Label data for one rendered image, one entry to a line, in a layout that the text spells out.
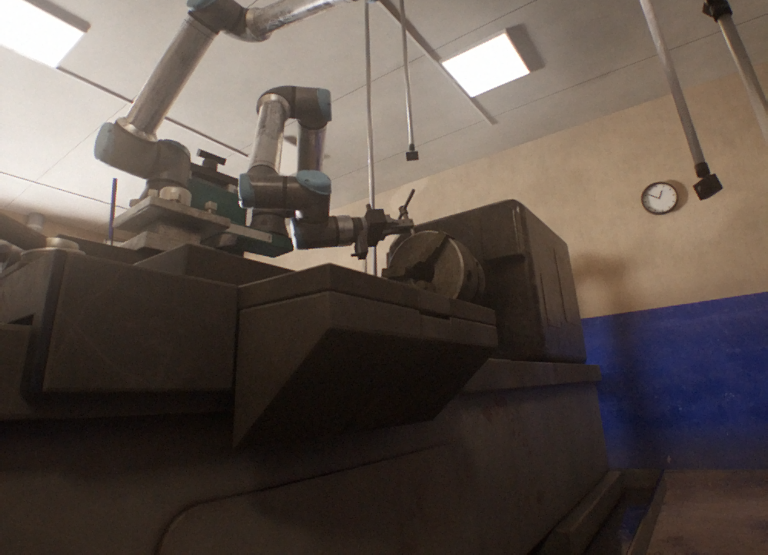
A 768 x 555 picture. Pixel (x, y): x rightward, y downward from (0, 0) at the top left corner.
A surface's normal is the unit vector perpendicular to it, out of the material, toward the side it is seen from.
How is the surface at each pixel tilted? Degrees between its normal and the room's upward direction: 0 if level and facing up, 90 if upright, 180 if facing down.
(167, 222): 90
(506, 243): 90
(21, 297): 90
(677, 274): 90
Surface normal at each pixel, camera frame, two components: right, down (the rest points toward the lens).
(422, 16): 0.05, 0.94
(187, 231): 0.81, -0.24
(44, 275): -0.56, -0.25
